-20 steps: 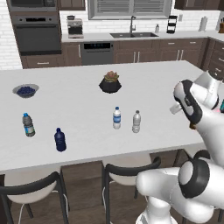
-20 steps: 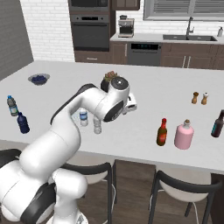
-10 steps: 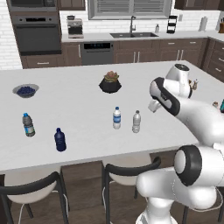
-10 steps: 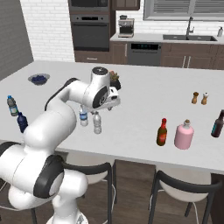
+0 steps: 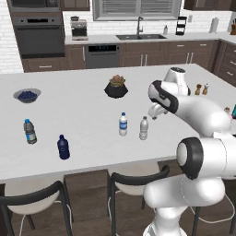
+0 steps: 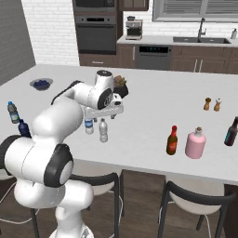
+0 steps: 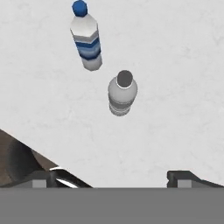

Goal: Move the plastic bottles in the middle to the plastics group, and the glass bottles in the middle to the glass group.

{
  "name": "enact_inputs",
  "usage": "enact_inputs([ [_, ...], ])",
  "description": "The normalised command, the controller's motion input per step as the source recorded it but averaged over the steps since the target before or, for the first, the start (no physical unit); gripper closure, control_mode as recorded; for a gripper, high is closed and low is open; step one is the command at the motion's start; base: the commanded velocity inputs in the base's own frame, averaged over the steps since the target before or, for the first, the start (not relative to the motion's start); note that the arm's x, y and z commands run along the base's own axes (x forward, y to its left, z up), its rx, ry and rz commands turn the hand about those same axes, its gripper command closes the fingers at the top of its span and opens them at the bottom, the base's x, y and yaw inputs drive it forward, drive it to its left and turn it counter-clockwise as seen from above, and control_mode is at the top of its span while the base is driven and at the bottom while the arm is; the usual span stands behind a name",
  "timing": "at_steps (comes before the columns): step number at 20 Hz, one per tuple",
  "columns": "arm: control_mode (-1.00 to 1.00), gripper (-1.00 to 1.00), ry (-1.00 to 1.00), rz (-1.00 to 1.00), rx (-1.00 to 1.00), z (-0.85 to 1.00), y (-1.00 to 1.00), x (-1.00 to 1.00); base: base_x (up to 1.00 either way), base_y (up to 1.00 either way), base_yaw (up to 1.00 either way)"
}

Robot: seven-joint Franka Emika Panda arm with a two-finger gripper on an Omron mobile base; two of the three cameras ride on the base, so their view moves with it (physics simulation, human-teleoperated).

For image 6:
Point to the sink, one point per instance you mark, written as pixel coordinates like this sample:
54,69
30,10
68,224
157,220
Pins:
201,40

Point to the window with blinds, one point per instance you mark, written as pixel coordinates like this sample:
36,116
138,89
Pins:
195,10

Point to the black wall oven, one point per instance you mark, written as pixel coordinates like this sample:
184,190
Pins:
96,34

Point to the dark blue plastic bottle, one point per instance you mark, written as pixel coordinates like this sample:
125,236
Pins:
24,128

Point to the potted plant in black pot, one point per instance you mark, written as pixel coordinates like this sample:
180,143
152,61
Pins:
121,86

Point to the brown glass bottle red cap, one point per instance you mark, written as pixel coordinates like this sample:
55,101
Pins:
172,141

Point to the brown pepper shaker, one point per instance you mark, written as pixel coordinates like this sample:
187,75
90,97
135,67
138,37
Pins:
207,104

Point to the clear plastic water bottle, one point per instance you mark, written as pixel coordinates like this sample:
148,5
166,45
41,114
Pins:
103,131

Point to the bowl of blueberries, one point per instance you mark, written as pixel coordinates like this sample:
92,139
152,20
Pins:
41,84

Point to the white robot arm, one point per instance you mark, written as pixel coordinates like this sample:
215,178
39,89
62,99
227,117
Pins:
49,155

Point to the soap dispenser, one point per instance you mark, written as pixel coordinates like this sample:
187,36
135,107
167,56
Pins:
234,33

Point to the clear plastic bottle blue label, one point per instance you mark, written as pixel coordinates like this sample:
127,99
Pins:
89,126

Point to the tap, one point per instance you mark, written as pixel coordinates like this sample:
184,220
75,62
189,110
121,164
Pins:
202,27

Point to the brown wall cupboard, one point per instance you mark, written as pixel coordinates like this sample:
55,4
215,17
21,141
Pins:
134,5

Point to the brown base cupboards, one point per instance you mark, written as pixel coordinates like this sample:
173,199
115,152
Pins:
204,59

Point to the pink glass bottle with cork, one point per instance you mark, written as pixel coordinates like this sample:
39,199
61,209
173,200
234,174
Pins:
195,143

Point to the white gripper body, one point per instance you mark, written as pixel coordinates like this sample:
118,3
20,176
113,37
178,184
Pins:
99,112

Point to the black stool with white seat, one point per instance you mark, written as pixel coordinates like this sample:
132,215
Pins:
195,201
102,186

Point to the brown shaker white top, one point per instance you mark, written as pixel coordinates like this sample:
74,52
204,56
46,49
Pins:
218,104

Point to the dark glass bottle blue label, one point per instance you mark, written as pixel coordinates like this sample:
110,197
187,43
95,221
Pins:
231,133

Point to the dishwasher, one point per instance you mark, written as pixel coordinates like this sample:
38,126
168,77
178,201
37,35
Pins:
153,57

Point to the grey plastic bottle blue cap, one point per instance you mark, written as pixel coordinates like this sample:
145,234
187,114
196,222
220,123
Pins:
13,112

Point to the coffee machine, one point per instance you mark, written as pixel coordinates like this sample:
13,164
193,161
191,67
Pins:
134,28

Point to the microwave oven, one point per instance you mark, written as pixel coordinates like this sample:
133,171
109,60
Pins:
94,5

